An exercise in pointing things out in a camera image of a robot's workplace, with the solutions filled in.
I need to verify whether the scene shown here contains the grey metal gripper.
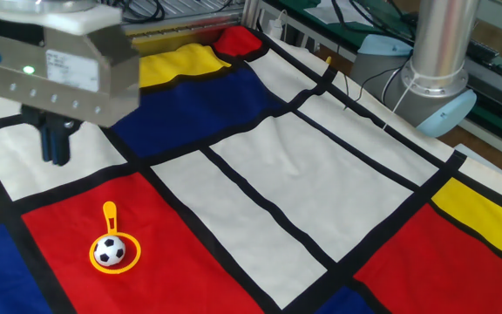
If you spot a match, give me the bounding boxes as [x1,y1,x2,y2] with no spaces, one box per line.
[0,24,142,167]

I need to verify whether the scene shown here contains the yellow plastic bubble ring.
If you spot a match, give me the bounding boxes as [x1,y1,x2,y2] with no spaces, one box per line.
[88,201,142,275]

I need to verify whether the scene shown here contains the small black white soccer ball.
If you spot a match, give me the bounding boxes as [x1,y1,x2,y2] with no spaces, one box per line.
[93,235,126,267]

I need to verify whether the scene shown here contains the colour block table cloth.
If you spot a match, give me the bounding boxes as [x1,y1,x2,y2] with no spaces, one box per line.
[0,24,502,314]

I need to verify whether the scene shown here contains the white power adapter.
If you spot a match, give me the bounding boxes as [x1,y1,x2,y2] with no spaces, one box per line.
[268,10,289,39]

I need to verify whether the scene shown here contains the white paper sheet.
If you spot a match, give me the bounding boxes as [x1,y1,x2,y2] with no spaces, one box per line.
[305,0,374,27]

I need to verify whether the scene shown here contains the thick black gripper cable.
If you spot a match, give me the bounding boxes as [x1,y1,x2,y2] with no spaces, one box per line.
[115,0,167,24]

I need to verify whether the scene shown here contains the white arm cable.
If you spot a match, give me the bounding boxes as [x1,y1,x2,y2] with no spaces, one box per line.
[381,74,414,131]

